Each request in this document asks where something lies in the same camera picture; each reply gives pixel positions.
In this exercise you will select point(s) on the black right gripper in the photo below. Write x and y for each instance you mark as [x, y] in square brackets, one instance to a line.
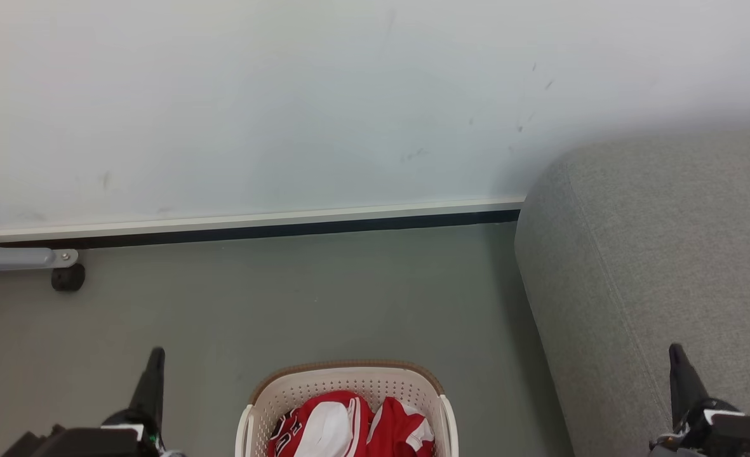
[730, 438]

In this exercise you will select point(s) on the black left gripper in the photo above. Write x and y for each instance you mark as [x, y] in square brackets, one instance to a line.
[95, 443]

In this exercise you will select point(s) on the red white striped jersey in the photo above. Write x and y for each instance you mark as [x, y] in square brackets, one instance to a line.
[324, 428]

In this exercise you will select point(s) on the red shorts with white trim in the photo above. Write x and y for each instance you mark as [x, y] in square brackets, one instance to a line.
[400, 428]

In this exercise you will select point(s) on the grey fabric sofa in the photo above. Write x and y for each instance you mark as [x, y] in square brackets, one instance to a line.
[667, 254]

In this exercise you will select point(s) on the white and black baseboard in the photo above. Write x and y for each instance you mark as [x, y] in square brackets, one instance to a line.
[254, 223]

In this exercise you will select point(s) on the cream perforated laundry basket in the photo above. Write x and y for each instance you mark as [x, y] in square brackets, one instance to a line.
[349, 379]

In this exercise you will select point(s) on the grey metal frame leg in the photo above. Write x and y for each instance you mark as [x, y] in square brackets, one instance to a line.
[13, 257]

